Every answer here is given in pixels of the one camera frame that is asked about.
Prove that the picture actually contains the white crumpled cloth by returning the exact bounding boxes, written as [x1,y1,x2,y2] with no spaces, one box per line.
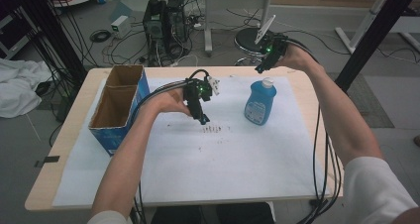
[0,57,54,120]

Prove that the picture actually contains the grey floor rug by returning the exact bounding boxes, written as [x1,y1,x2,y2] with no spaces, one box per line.
[329,71,396,130]

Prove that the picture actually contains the white table mat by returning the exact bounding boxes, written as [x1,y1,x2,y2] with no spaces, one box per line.
[52,75,331,208]

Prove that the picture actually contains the gripper cable bundle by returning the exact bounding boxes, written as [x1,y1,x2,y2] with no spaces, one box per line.
[282,35,344,224]
[130,68,211,126]

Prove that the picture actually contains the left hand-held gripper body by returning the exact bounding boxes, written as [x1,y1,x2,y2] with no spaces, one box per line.
[182,75,222,118]

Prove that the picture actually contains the blue detergent bottle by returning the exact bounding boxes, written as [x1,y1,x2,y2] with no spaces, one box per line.
[244,77,278,127]

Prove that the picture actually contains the black metal post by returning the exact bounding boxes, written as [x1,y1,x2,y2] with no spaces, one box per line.
[334,0,420,93]

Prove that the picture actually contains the person's left hand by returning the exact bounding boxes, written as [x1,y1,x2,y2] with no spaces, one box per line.
[145,86,192,117]

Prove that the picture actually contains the person's dark trousers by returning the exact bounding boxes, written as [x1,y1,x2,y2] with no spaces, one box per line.
[151,201,275,224]

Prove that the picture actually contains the coiled black cable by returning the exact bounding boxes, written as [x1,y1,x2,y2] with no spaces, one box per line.
[89,29,113,44]

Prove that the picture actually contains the small white device box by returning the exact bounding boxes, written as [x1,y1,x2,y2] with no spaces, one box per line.
[110,15,132,40]

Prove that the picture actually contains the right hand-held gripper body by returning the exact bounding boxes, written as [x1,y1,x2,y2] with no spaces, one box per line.
[254,14,290,63]

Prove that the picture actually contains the person's white right sleeve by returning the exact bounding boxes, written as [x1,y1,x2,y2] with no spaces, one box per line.
[343,156,420,224]

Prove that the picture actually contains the black equipment stand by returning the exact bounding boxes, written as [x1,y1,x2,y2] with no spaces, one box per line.
[6,0,89,88]

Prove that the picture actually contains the black tape strip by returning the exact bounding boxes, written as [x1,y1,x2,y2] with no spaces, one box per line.
[34,155,61,168]

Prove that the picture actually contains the black computer tower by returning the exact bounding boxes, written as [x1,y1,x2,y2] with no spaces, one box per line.
[165,0,190,59]
[142,0,168,67]

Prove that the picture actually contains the right gripper cable bundle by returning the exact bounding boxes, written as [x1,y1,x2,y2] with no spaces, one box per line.
[282,35,344,224]

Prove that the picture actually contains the white desk frame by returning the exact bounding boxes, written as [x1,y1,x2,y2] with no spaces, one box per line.
[334,0,420,56]

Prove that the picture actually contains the person's white sleeve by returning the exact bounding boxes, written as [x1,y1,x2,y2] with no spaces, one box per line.
[343,156,420,224]
[86,210,134,224]

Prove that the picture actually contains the black round stool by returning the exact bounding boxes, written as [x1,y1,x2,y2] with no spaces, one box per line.
[234,27,275,66]

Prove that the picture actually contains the left gripper cable bundle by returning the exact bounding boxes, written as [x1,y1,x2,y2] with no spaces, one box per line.
[130,68,211,126]

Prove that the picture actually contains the person's right hand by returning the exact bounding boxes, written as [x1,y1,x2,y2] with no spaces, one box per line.
[275,45,319,74]

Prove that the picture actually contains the blue cardboard box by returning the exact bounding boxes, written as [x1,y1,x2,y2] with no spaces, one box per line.
[87,63,152,158]

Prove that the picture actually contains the person's white left sleeve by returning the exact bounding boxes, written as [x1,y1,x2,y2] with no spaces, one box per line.
[86,210,134,224]

